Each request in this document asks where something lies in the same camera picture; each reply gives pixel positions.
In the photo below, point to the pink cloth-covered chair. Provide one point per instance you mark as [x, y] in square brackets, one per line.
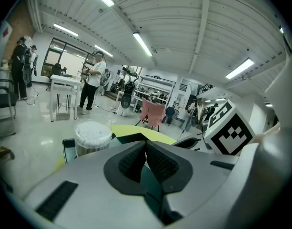
[151, 111]

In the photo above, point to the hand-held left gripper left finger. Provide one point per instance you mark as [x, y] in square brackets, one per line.
[83, 187]

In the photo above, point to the large dark-framed window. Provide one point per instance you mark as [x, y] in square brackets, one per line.
[69, 61]

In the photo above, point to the white table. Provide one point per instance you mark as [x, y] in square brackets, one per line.
[64, 79]

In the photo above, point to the yellow round table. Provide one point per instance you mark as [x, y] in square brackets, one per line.
[160, 136]

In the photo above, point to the blue chair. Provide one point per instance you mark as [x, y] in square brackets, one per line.
[170, 112]

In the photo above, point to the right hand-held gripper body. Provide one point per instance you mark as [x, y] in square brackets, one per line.
[231, 137]

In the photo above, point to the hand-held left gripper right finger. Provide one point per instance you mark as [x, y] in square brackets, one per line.
[207, 175]

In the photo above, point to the black metal-frame chair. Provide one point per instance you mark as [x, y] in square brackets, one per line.
[3, 99]

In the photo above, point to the clear cotton swab jar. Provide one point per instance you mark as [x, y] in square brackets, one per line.
[93, 132]

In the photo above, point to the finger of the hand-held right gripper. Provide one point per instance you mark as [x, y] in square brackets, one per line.
[187, 143]

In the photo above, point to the red wall sign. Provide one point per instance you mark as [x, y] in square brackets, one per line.
[7, 32]

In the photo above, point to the white metal shelf rack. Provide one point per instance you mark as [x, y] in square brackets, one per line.
[157, 80]

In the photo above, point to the person's right forearm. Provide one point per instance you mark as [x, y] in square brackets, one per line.
[267, 133]

